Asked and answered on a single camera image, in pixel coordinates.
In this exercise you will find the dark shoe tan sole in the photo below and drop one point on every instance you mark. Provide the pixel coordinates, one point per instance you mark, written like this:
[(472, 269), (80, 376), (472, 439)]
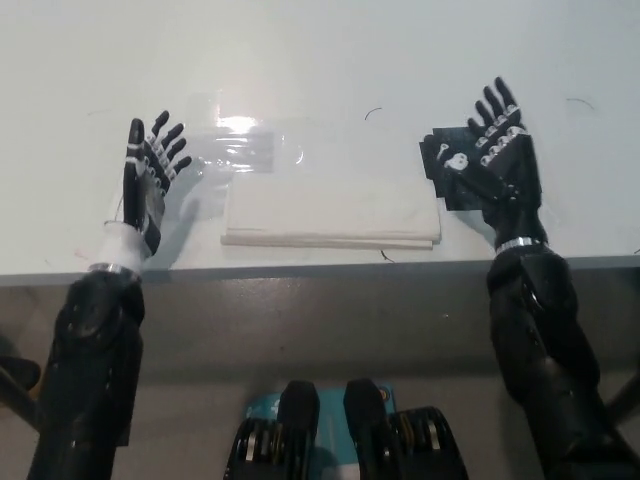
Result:
[(17, 372)]

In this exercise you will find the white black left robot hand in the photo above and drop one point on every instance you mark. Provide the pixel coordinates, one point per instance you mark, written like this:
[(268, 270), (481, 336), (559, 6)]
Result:
[(142, 200)]

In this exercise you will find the white napkin stack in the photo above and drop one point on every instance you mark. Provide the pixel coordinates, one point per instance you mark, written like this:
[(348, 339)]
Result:
[(330, 210)]

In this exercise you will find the clear plastic film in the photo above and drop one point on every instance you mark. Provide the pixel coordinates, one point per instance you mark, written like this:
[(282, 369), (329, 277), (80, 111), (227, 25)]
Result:
[(240, 122)]

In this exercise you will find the black tape patch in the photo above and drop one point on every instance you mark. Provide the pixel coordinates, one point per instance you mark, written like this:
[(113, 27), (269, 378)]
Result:
[(457, 197)]

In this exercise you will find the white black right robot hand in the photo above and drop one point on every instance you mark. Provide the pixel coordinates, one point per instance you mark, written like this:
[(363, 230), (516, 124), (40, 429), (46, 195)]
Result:
[(515, 190)]

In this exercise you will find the clear plastic bag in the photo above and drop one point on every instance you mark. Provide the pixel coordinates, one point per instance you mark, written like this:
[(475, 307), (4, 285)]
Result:
[(220, 160)]

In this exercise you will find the black slanted table leg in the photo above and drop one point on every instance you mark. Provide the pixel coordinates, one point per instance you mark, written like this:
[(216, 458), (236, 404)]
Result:
[(17, 405), (625, 397)]

